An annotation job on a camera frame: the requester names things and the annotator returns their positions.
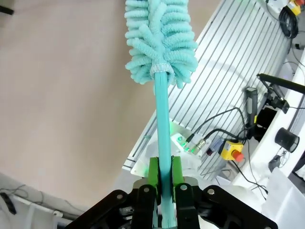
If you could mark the yellow emergency stop button box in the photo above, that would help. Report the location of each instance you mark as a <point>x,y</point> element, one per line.
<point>230,148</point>
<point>294,7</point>

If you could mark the crumpled white plastic sheet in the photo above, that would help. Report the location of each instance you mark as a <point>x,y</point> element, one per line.
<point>283,202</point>

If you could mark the small black camera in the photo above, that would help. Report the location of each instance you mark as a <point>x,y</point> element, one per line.
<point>278,102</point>

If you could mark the black cylinder cup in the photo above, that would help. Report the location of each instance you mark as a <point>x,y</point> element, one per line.
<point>286,139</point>

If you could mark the small black gadget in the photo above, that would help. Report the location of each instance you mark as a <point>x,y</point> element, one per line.
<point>275,162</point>

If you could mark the white desk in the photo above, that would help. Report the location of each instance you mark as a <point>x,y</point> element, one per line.
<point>269,128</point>

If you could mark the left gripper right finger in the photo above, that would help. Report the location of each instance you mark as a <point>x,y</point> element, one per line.
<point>188,210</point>

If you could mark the black handheld enabling device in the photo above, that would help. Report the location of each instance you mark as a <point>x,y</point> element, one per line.
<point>251,100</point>

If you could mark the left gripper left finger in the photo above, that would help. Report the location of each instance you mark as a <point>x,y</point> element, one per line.
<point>143,210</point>

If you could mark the teal chenille duster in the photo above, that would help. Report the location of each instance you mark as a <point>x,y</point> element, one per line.
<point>163,119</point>

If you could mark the black rod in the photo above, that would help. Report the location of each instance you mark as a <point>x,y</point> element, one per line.
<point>281,82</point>

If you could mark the aluminium profile table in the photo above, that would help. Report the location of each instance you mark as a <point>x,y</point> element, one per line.
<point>226,59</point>

